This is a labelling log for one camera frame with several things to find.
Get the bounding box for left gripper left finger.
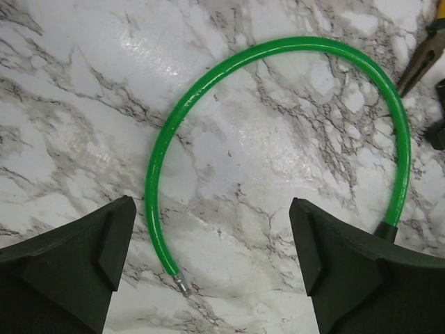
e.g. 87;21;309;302
1;196;136;333

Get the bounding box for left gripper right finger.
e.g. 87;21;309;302
289;198;444;333

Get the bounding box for green cable lock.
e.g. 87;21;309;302
145;36;412;298

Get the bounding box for yellow handled pliers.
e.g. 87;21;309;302
396;1;444;97

